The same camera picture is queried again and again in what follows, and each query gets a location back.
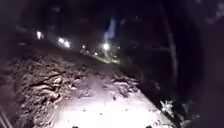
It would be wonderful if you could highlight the building with lit windows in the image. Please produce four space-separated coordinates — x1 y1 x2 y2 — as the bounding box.
33 28 84 51

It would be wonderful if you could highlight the street lamp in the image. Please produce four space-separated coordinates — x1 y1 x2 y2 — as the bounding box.
102 42 111 52

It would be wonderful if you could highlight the thin tree trunk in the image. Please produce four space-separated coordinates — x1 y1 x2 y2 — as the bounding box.
159 0 179 88

